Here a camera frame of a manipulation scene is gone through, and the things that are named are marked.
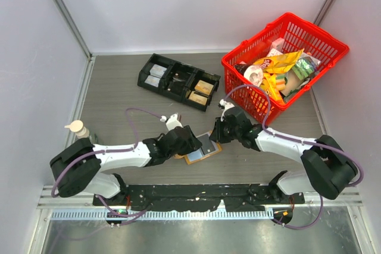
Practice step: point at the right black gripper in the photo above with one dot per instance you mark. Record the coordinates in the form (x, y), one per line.
(216, 135)

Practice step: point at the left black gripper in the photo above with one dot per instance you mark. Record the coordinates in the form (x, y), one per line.
(192, 142)

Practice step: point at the orange leather card holder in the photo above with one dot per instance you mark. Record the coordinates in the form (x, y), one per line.
(197, 155)

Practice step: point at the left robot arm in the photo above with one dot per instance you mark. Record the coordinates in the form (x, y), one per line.
(81, 167)

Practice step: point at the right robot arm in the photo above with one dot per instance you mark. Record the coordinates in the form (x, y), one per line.
(327, 170)

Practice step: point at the tan card box upper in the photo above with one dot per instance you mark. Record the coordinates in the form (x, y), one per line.
(204, 87)

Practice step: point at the white card box upper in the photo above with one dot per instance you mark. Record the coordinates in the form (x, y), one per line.
(157, 71)

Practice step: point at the white paper roll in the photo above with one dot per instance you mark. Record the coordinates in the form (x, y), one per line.
(254, 74)

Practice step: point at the black compartment tray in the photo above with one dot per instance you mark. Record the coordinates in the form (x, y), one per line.
(178, 81)

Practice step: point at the red plastic shopping basket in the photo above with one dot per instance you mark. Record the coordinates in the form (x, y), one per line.
(322, 47)

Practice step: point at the yellow chips bag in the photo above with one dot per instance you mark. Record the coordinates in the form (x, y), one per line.
(274, 70)

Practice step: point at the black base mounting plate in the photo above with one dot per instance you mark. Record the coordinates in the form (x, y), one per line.
(202, 197)

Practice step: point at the green foil snack packet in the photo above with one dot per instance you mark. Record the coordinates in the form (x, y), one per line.
(304, 67)

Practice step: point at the pink white carton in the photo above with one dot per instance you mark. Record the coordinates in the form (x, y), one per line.
(278, 44)

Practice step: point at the green soap pump bottle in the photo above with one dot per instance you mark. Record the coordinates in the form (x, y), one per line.
(81, 131)

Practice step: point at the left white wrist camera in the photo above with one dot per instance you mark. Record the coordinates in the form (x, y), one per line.
(173, 121)

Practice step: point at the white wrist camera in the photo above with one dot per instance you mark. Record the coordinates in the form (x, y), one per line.
(225, 105)
(173, 121)

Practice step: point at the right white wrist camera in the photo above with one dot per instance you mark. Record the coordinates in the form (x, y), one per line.
(225, 105)

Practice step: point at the white perforated cable duct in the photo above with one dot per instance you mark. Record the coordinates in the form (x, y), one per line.
(100, 214)

